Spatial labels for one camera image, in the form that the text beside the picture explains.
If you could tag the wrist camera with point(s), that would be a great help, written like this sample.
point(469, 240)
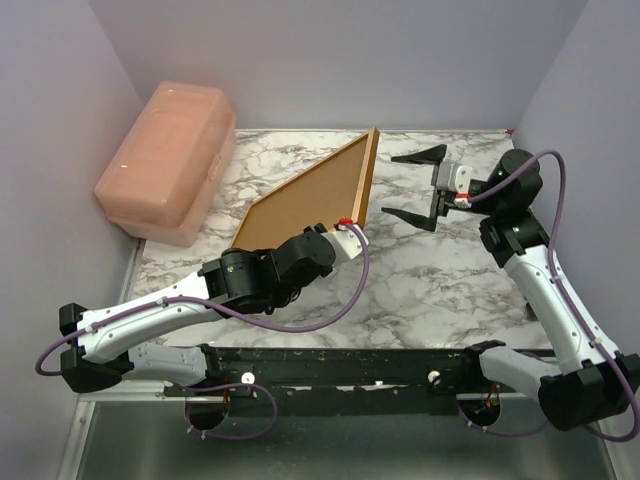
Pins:
point(347, 240)
point(452, 182)

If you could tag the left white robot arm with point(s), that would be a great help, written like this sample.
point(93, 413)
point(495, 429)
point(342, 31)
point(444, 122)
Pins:
point(116, 343)

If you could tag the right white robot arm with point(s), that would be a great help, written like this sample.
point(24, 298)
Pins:
point(591, 379)

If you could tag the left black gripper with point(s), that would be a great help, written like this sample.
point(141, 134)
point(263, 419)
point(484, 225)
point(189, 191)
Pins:
point(328, 271)

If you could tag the brown fibreboard backing board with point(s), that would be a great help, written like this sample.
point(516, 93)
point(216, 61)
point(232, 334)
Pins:
point(310, 200)

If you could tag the brown wooden picture frame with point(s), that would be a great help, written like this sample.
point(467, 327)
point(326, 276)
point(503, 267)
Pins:
point(367, 175)

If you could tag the black mounting base rail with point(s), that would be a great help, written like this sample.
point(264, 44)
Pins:
point(339, 382)

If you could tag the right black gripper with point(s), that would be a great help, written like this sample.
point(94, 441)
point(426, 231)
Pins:
point(441, 199)

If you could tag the aluminium extrusion frame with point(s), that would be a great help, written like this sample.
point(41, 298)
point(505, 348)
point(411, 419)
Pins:
point(438, 289)

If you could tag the pink translucent plastic storage box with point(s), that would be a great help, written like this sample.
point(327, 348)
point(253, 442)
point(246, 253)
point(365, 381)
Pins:
point(161, 182)

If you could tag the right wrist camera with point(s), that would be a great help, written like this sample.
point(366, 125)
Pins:
point(452, 182)

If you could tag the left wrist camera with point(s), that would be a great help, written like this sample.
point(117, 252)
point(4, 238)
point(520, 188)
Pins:
point(347, 240)

